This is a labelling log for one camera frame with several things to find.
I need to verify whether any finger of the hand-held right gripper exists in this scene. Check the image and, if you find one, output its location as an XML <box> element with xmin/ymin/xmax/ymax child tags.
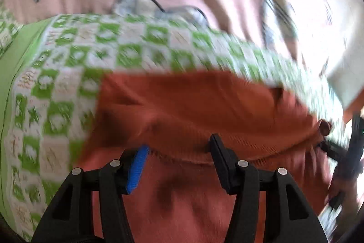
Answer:
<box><xmin>328</xmin><ymin>191</ymin><xmax>346</xmax><ymax>210</ymax></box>
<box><xmin>318</xmin><ymin>139</ymin><xmax>346</xmax><ymax>162</ymax></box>

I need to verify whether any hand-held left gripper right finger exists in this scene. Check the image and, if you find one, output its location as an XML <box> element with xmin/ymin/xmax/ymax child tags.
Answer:
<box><xmin>210</xmin><ymin>133</ymin><xmax>329</xmax><ymax>243</ymax></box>

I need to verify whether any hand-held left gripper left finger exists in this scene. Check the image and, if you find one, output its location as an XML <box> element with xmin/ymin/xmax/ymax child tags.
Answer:
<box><xmin>31</xmin><ymin>145</ymin><xmax>150</xmax><ymax>243</ymax></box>

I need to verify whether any orange knitted sweater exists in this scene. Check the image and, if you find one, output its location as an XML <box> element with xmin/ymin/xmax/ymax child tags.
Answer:
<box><xmin>77</xmin><ymin>71</ymin><xmax>333</xmax><ymax>243</ymax></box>

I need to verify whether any green frog print blanket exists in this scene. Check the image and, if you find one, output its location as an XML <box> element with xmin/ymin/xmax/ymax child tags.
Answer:
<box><xmin>0</xmin><ymin>0</ymin><xmax>350</xmax><ymax>242</ymax></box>

